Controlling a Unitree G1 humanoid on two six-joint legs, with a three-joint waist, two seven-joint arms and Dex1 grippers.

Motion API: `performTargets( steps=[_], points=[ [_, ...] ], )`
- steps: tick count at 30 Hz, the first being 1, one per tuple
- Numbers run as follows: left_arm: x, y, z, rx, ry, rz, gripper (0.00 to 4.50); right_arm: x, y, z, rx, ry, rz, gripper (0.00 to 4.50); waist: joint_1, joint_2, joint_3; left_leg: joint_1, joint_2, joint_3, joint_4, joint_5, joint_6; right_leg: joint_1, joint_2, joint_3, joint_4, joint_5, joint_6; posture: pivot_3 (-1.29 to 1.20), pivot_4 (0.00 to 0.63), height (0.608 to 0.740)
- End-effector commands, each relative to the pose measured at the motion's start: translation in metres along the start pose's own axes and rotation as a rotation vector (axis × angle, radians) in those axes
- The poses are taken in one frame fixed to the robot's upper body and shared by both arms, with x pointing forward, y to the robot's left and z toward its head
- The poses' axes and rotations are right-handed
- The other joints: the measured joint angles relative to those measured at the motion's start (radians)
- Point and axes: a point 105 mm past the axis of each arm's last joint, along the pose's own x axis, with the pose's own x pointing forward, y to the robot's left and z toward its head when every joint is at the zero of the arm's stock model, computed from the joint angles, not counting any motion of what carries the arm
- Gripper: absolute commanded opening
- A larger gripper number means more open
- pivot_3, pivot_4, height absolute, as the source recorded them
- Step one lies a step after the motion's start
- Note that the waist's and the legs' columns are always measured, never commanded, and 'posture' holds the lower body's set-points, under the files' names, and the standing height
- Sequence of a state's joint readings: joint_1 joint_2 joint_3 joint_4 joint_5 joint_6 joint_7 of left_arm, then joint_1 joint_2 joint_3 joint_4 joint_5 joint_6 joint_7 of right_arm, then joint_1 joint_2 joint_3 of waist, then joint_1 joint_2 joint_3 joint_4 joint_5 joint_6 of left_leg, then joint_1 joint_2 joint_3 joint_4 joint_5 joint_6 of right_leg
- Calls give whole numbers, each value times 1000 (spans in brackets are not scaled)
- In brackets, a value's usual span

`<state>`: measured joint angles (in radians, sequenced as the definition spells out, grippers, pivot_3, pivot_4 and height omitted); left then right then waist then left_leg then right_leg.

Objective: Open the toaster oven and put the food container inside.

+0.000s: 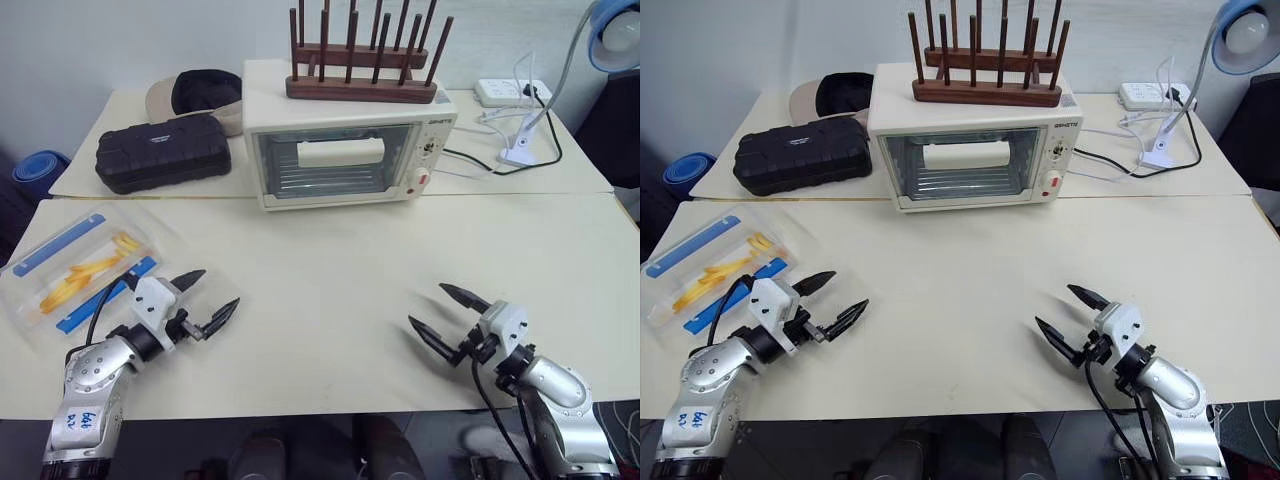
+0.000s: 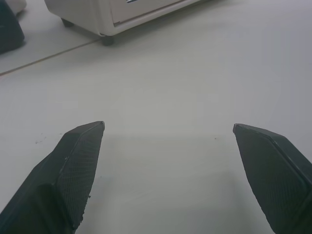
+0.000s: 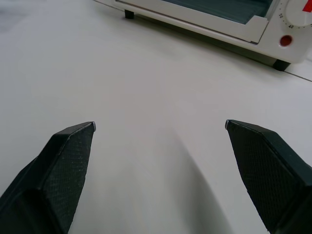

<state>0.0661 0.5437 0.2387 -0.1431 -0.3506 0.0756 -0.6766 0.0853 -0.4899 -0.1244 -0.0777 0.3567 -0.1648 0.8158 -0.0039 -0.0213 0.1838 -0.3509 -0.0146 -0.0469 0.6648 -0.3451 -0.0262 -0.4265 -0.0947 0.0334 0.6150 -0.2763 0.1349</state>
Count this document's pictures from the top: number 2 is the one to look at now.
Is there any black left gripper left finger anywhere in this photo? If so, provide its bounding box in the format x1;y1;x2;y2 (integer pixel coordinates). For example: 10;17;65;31
0;120;106;234

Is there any white appliance with feet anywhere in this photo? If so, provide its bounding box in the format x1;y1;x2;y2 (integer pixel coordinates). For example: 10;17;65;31
44;0;215;46

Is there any black rounded base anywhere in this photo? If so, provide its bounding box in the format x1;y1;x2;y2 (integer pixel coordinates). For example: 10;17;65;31
0;0;26;55

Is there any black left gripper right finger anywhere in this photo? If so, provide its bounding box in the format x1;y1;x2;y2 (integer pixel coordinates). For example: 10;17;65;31
232;123;312;234

